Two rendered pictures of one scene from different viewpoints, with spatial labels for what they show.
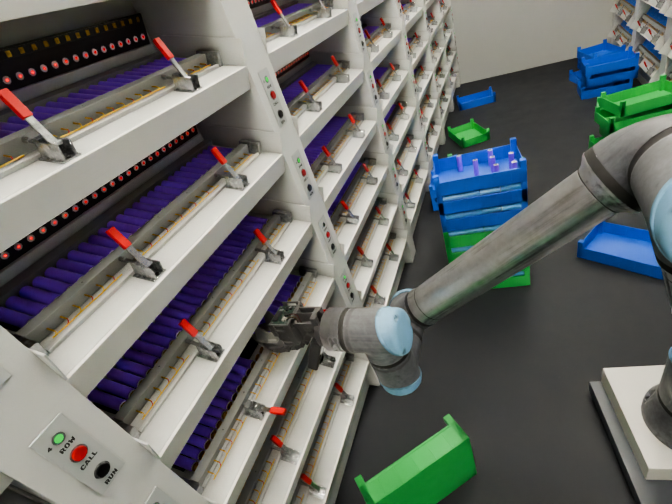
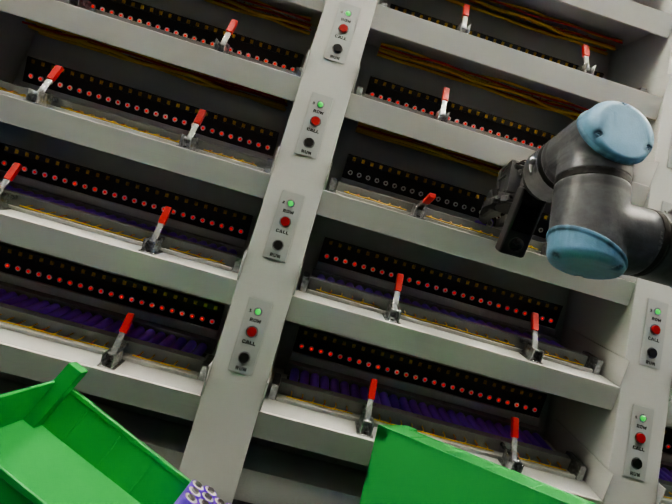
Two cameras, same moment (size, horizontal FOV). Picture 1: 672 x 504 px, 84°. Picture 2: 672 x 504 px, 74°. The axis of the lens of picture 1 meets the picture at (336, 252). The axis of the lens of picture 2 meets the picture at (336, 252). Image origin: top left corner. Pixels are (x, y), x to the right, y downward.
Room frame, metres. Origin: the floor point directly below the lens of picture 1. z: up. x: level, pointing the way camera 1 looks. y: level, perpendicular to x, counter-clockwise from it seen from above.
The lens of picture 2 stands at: (-0.04, -0.30, 0.30)
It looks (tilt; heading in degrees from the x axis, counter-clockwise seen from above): 10 degrees up; 55
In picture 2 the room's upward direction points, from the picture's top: 15 degrees clockwise
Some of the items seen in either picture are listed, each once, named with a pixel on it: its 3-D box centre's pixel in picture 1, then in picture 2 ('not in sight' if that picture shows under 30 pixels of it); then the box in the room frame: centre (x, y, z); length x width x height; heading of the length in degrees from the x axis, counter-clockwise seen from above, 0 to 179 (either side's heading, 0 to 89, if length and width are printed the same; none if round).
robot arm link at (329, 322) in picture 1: (337, 330); (553, 171); (0.57, 0.06, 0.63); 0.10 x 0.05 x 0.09; 148
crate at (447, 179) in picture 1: (476, 166); not in sight; (1.21, -0.59, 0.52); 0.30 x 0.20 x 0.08; 67
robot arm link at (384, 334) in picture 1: (376, 331); (592, 149); (0.53, -0.02, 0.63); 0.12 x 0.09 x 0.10; 58
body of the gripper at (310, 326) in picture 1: (303, 326); (528, 186); (0.62, 0.13, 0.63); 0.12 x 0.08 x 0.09; 58
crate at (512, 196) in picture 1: (478, 186); not in sight; (1.21, -0.59, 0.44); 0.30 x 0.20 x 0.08; 67
